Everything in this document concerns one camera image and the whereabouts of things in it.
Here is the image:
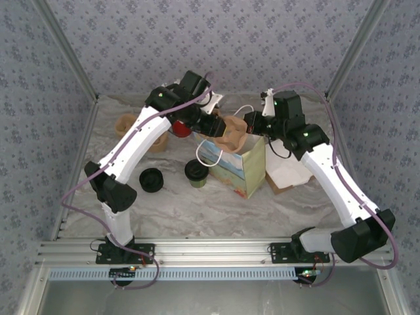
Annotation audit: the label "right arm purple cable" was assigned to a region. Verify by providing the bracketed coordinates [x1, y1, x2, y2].
[270, 81, 400, 288]

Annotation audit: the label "colourful paper gift bag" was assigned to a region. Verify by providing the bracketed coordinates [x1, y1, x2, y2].
[193, 104, 266, 200]

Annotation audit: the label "green paper coffee cup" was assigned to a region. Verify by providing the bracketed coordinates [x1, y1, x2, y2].
[187, 170, 209, 189]

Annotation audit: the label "aluminium front rail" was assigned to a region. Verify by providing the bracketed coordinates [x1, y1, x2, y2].
[35, 238, 393, 267]

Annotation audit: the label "grey metal lower panel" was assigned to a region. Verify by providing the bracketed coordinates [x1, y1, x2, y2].
[19, 266, 404, 315]

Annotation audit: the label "aluminium frame post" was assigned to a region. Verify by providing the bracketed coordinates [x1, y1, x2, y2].
[32, 0, 100, 101]
[324, 0, 391, 99]

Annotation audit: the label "red plastic cup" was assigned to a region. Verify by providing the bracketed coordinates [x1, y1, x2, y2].
[172, 119, 194, 138]

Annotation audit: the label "white paper napkins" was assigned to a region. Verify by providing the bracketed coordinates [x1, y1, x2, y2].
[264, 149, 316, 188]

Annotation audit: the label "slotted grey cable duct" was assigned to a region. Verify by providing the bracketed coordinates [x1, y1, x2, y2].
[48, 266, 301, 282]

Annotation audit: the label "small LED circuit board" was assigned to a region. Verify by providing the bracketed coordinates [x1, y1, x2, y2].
[110, 266, 138, 286]
[297, 267, 321, 285]

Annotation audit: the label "tan pulp cup carrier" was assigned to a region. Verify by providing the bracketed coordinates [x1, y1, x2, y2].
[213, 114, 249, 154]

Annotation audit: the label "black plastic cup lid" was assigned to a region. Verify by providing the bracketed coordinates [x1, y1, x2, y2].
[184, 159, 210, 180]

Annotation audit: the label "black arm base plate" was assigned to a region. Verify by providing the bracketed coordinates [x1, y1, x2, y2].
[94, 242, 156, 265]
[268, 241, 331, 264]

